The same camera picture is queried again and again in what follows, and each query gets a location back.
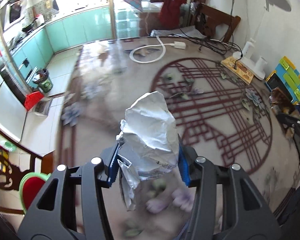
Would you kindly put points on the red dustpan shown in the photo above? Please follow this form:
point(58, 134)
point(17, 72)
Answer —
point(42, 108)

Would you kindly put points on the dark red hanging garment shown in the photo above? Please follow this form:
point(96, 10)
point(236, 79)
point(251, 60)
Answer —
point(170, 13)

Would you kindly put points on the dark wooden chair right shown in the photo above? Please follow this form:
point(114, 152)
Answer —
point(206, 19)

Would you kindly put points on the white refrigerator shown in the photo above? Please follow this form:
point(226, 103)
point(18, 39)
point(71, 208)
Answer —
point(12, 113)

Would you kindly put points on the green kitchen waste bin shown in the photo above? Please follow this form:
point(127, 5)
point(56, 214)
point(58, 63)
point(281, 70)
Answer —
point(42, 79)

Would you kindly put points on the teal kitchen cabinets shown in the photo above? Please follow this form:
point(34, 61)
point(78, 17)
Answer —
point(37, 49)

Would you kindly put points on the blue yellow toy board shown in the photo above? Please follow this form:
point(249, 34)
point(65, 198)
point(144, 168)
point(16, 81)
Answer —
point(290, 76)

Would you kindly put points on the dark wooden chair left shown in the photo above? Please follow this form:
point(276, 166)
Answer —
point(10, 174)

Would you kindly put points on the red green trash bin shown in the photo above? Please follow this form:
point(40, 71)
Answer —
point(29, 186)

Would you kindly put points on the white charger with cable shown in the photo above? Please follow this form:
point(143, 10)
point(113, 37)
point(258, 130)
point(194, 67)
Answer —
point(153, 53)

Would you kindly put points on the black smartphone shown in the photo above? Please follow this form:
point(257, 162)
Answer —
point(274, 81)

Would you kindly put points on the range hood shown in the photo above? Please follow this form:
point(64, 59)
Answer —
point(11, 12)

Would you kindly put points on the yellow illustrated book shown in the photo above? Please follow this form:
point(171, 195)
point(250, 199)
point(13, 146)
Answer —
point(238, 69)

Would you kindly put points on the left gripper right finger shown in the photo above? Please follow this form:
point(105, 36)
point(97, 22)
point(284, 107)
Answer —
point(246, 215)

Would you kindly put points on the black wok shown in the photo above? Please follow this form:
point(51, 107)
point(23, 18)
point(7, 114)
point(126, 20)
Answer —
point(28, 28)

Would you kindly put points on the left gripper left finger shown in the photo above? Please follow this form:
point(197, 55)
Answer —
point(70, 204)

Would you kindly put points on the dark wooden chair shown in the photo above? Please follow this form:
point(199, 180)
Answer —
point(206, 19)
point(10, 174)

